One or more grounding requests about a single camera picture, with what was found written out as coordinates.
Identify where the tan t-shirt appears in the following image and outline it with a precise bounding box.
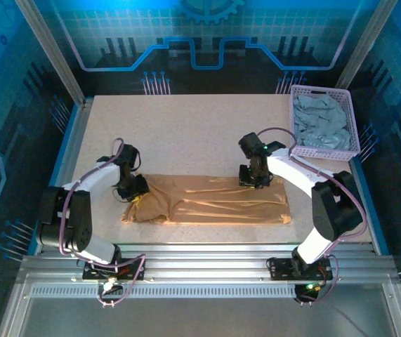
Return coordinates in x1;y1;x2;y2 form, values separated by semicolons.
120;173;293;226

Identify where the lavender plastic basket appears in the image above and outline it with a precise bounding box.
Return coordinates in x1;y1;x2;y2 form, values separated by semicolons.
288;84;362;162

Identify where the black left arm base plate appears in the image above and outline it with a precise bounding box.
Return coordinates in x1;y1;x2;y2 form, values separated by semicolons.
81;258;147;282

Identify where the slotted aluminium cable duct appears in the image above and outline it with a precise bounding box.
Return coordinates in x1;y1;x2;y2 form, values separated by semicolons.
27;283;388;300

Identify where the aluminium table side rail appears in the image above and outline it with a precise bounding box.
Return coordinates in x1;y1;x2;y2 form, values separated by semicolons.
348;156;391;256
47;98;95;197

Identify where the grey t-shirts pile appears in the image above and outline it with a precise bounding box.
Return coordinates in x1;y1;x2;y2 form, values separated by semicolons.
292;93;353;150

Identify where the aluminium frame post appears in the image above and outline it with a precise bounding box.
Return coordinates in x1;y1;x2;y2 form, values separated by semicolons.
14;0;86;106
334;0;398;89

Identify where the aluminium frame rail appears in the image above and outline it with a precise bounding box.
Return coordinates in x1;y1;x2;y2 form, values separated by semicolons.
16;244;397;284

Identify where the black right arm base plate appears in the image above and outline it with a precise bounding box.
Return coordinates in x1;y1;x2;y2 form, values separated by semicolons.
267;256;334;282

